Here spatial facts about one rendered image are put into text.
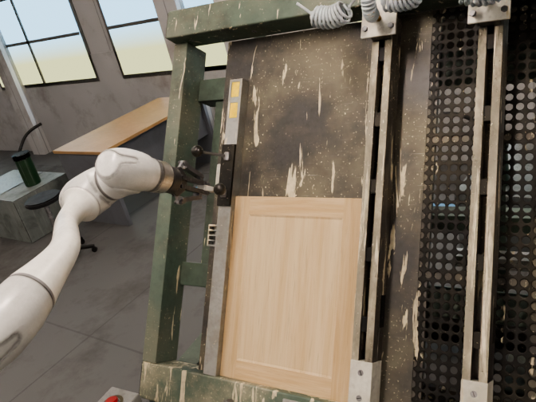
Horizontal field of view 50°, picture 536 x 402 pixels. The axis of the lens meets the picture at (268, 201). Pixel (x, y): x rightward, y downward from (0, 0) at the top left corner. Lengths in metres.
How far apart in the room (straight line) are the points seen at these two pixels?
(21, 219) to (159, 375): 3.99
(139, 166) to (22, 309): 0.51
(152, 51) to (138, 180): 5.18
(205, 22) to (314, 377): 1.18
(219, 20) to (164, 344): 1.09
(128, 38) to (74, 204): 5.39
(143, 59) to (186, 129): 4.73
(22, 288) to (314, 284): 0.87
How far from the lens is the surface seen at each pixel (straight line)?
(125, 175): 1.43
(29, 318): 1.10
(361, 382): 1.59
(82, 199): 1.51
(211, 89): 2.07
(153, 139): 5.62
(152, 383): 2.01
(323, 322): 1.68
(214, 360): 1.85
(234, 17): 1.93
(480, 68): 1.57
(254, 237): 1.80
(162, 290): 1.97
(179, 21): 2.08
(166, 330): 2.01
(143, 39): 6.64
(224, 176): 1.84
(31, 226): 5.87
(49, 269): 1.17
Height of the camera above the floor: 2.07
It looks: 24 degrees down
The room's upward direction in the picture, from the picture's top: 15 degrees counter-clockwise
